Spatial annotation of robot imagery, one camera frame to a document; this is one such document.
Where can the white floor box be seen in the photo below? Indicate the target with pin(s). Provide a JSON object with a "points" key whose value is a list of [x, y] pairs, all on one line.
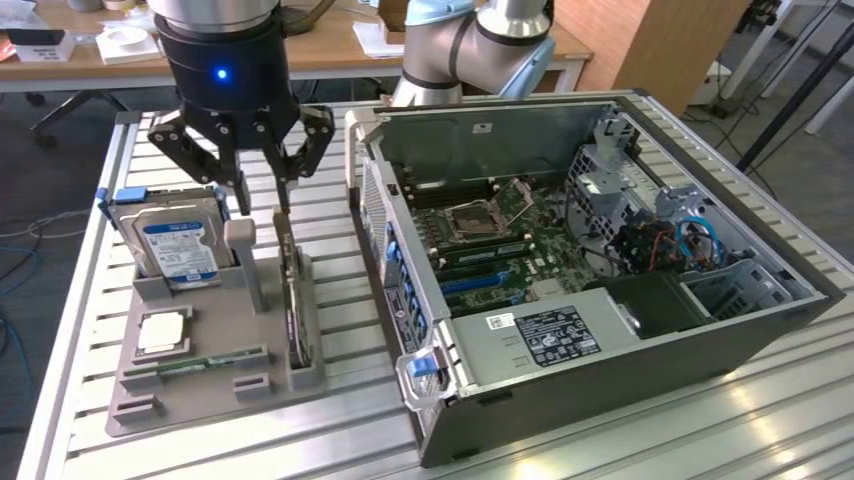
{"points": [[710, 85]]}

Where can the brown cardboard box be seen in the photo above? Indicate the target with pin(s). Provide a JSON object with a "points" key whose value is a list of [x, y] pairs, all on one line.
{"points": [[394, 12]]}

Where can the black device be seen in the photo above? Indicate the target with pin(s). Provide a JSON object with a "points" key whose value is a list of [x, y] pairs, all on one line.
{"points": [[34, 36]]}

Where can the metal socket cover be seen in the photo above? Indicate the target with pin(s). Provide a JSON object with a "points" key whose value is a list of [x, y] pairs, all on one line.
{"points": [[517, 197]]}

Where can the flat white box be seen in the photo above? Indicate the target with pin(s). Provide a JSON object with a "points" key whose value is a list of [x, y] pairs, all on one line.
{"points": [[127, 54]]}

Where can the black tripod pole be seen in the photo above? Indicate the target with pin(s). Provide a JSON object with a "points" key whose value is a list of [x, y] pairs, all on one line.
{"points": [[806, 97]]}

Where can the white table frame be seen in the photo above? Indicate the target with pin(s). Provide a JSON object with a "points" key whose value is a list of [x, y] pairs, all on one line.
{"points": [[761, 50]]}

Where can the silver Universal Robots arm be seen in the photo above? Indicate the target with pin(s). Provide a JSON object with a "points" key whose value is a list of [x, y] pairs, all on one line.
{"points": [[434, 45]]}

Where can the CPU socket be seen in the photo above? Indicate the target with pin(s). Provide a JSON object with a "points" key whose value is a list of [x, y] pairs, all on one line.
{"points": [[470, 220]]}

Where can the stack of white papers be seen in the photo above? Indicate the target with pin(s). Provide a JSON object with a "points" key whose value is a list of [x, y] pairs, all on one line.
{"points": [[374, 42]]}

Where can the hard disk with blue caddy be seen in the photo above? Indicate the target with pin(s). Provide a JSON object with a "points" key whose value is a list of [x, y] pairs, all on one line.
{"points": [[174, 245]]}

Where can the grey cup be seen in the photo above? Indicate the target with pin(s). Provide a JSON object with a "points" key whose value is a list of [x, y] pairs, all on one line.
{"points": [[83, 5]]}

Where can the black chair base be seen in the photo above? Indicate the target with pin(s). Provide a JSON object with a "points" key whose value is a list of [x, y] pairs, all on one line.
{"points": [[63, 111]]}

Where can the white box with black label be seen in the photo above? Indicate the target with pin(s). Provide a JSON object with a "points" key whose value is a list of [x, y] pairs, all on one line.
{"points": [[43, 54]]}

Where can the wooden desk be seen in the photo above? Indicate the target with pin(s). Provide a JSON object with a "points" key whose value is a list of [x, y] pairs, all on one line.
{"points": [[334, 55]]}

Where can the metal disk bay cage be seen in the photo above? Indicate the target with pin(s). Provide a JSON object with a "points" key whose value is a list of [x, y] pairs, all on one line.
{"points": [[607, 200]]}

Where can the grey parts rack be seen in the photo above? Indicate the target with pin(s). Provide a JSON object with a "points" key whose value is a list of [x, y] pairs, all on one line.
{"points": [[200, 407]]}

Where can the beige tape roll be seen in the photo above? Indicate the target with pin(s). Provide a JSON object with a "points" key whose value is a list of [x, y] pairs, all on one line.
{"points": [[116, 4]]}

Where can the wooden cabinet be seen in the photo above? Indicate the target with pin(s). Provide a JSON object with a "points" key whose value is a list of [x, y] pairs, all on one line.
{"points": [[654, 50]]}

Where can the blue case release latch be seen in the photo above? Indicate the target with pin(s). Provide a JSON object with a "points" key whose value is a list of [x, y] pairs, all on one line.
{"points": [[421, 372]]}

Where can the blue expansion slot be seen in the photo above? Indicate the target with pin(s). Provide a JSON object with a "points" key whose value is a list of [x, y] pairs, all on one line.
{"points": [[474, 284]]}

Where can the grey power supply unit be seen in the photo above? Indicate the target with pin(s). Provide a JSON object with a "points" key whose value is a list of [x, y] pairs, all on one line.
{"points": [[487, 360]]}

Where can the white tape roll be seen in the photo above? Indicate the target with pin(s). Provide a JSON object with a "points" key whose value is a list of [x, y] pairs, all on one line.
{"points": [[110, 37]]}

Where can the black Nvidia graphics card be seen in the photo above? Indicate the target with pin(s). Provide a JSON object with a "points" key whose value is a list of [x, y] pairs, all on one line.
{"points": [[295, 300]]}

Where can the silver CPU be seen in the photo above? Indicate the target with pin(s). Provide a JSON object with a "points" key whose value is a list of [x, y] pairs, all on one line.
{"points": [[163, 332]]}

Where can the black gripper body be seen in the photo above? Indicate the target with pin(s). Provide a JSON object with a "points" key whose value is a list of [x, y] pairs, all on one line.
{"points": [[227, 100]]}

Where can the open dark PC case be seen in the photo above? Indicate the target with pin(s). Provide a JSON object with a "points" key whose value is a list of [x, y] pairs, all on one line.
{"points": [[601, 400]]}

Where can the red booklet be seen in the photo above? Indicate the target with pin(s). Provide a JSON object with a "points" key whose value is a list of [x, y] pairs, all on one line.
{"points": [[4, 52]]}

